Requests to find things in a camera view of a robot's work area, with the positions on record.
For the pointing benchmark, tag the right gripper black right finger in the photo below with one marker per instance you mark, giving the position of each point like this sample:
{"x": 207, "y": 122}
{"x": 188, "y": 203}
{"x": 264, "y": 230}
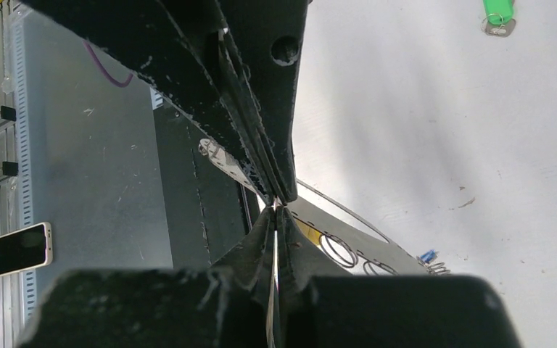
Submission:
{"x": 322, "y": 305}

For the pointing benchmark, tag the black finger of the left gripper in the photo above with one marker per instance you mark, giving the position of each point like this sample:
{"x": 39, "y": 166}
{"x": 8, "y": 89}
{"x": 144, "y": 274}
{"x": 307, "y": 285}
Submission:
{"x": 183, "y": 50}
{"x": 259, "y": 59}

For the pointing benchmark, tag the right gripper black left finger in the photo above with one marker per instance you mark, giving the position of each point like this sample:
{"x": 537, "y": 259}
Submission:
{"x": 213, "y": 307}

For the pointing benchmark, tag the yellow tagged key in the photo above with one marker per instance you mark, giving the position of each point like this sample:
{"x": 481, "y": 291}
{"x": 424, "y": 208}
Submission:
{"x": 312, "y": 235}

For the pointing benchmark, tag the blue tagged key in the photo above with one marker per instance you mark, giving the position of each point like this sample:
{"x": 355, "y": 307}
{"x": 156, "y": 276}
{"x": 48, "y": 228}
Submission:
{"x": 428, "y": 257}

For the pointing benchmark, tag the white smartphone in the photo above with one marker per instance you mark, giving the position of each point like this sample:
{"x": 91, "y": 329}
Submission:
{"x": 26, "y": 249}

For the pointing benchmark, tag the green tagged key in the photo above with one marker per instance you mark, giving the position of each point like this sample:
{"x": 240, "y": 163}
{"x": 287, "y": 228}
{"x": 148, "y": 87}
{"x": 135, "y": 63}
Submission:
{"x": 498, "y": 20}

